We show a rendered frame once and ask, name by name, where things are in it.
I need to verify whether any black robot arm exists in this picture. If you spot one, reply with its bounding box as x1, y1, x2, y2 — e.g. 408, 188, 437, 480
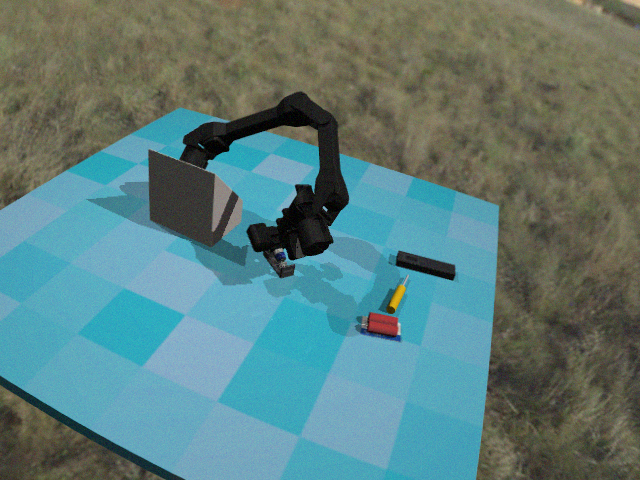
179, 91, 349, 261

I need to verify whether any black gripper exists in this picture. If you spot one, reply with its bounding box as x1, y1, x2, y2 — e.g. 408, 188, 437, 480
247, 208, 297, 253

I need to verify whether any yellow screwdriver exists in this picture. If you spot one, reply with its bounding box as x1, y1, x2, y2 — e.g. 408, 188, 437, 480
386, 275, 409, 314

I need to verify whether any blue and white battery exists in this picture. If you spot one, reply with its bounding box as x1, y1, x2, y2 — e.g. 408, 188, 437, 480
273, 248, 286, 263

